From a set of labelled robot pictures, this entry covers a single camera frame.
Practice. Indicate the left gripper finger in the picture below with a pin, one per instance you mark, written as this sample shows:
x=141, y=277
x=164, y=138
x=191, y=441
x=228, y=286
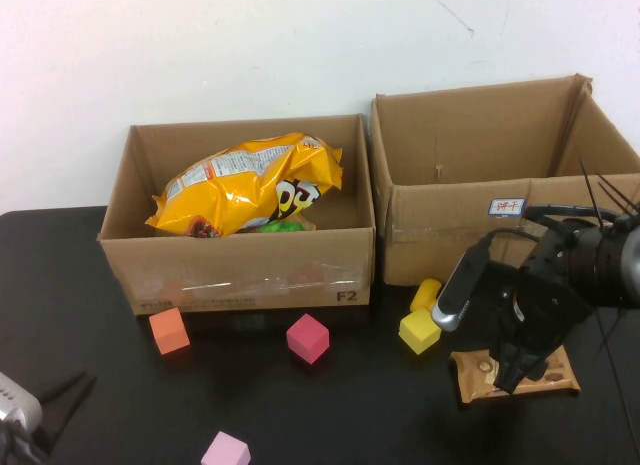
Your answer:
x=72, y=405
x=62, y=387

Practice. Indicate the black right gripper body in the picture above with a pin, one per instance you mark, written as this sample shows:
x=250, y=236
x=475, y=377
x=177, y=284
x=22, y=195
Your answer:
x=540, y=305

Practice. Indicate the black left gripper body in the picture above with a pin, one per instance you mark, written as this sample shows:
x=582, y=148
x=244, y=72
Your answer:
x=15, y=447

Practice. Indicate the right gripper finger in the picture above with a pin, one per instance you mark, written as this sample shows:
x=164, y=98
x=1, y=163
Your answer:
x=536, y=365
x=509, y=370

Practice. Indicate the brown biscuit packet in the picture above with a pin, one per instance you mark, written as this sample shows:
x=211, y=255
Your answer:
x=470, y=380

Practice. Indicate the orange chips bag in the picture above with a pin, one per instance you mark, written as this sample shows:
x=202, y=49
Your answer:
x=240, y=195

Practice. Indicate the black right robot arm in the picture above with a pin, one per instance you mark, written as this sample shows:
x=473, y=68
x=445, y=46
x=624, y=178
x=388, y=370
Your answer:
x=610, y=265

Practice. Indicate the green snack bag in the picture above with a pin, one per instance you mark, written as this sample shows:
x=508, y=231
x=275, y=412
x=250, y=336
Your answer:
x=282, y=227

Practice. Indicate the yellow foam cube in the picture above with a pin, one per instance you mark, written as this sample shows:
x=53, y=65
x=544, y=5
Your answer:
x=417, y=332

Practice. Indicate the white handwritten label sticker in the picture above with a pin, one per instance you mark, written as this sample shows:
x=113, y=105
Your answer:
x=507, y=207

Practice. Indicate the yellow rubber duck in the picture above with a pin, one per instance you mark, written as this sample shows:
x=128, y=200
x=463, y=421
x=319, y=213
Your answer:
x=425, y=295

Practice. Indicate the orange foam cube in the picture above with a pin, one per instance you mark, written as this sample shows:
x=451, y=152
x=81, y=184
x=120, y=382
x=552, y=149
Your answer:
x=170, y=332

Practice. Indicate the cardboard box with white label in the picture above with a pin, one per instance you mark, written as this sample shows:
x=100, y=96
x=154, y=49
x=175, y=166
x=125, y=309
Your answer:
x=425, y=245

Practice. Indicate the light pink foam cube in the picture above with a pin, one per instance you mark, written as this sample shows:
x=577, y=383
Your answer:
x=225, y=452

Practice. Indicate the cardboard box with F2 print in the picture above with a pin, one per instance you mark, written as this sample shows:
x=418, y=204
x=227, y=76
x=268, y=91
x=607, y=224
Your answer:
x=225, y=275

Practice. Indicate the magenta foam cube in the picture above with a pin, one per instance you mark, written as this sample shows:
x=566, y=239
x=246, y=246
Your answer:
x=307, y=337

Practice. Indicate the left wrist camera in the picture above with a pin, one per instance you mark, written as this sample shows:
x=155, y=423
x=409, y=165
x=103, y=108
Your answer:
x=17, y=402

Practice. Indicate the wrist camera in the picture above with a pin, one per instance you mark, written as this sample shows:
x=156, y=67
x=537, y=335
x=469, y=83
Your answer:
x=460, y=290
x=17, y=402

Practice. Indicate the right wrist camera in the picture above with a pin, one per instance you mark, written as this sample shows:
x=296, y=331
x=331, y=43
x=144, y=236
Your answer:
x=460, y=290

